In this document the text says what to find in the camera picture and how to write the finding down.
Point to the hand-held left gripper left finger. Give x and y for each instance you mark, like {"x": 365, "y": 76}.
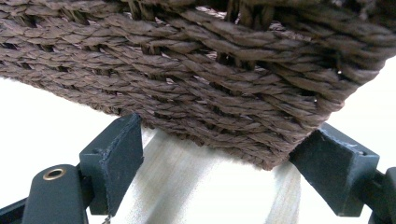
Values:
{"x": 113, "y": 161}

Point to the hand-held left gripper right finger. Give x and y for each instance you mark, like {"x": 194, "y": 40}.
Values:
{"x": 337, "y": 168}

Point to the brown woven basket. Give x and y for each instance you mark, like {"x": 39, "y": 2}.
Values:
{"x": 193, "y": 81}

